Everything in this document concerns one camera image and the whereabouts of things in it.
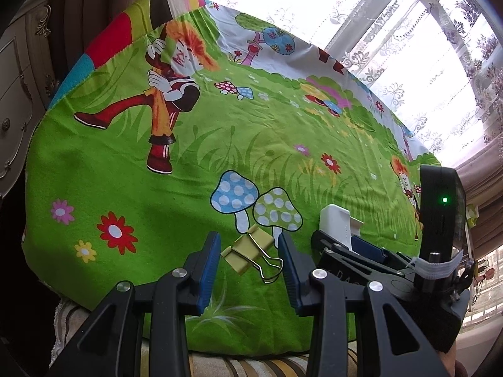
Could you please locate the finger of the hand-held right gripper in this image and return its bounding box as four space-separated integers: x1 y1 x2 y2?
311 230 397 287
351 235 415 273

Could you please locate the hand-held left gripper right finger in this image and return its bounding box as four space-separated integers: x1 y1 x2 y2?
277 232 450 377

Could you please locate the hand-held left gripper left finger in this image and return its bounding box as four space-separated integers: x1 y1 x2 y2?
47 231 223 377

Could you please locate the small glossy white box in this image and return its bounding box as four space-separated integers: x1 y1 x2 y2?
319 204 363 251

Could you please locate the yellow binder clip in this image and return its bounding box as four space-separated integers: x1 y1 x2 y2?
221 225 284 283

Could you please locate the person's right forearm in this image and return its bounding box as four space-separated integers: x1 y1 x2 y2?
436 341 470 377

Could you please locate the plain pink drape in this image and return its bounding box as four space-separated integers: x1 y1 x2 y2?
442 134 503 252

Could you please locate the striped plush cushion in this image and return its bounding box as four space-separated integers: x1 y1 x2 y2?
49 296 366 377

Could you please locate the green cartoon printed cloth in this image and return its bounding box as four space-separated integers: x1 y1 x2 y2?
21 0 443 356

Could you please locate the white lace curtain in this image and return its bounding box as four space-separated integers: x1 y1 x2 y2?
173 0 503 166

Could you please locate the white carved dresser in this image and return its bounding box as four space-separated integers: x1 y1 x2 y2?
0 0 59 199

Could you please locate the brown drape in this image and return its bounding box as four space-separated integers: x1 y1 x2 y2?
51 0 175 87

